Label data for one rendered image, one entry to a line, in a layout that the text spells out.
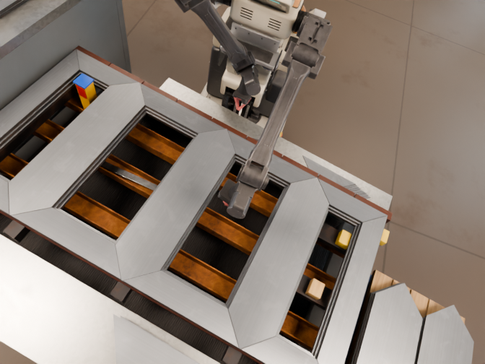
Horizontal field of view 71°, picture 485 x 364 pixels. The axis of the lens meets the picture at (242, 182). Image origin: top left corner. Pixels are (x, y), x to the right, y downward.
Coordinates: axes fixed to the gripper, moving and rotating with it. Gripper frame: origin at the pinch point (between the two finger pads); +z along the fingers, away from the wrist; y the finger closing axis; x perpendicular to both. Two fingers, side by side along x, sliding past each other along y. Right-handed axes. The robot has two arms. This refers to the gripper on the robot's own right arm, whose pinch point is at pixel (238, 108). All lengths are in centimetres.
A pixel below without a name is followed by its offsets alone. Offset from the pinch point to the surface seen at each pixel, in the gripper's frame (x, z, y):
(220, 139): 0.5, 8.7, -13.4
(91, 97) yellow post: 60, 15, -20
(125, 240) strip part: 9, 22, -68
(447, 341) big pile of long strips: -110, 17, -46
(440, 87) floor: -133, 40, 226
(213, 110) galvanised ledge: 15.5, 19.6, 15.7
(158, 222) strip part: 3, 19, -57
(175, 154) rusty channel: 18.2, 27.2, -16.6
